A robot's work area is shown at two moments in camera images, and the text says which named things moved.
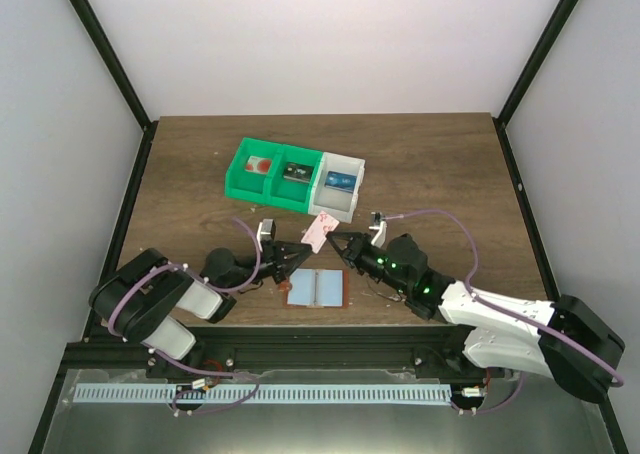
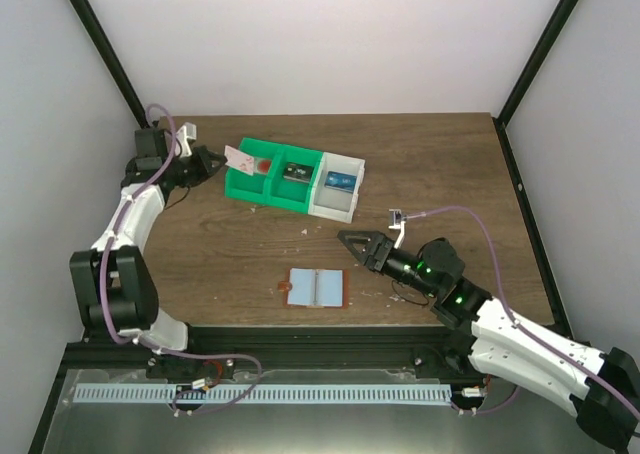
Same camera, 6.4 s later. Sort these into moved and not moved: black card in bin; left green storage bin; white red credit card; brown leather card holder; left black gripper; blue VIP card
Moved: white red credit card; left black gripper
Not moved: brown leather card holder; black card in bin; left green storage bin; blue VIP card
